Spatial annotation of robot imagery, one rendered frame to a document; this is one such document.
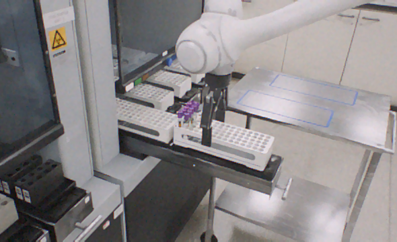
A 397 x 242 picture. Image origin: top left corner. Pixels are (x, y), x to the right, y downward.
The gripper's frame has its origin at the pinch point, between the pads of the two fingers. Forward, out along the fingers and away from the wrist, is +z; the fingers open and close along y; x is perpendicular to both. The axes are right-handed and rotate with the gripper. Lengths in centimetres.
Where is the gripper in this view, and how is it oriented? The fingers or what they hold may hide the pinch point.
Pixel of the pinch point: (213, 131)
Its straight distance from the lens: 114.0
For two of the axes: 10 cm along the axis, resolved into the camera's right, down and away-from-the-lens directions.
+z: -0.5, 8.5, 5.2
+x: -9.1, -2.5, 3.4
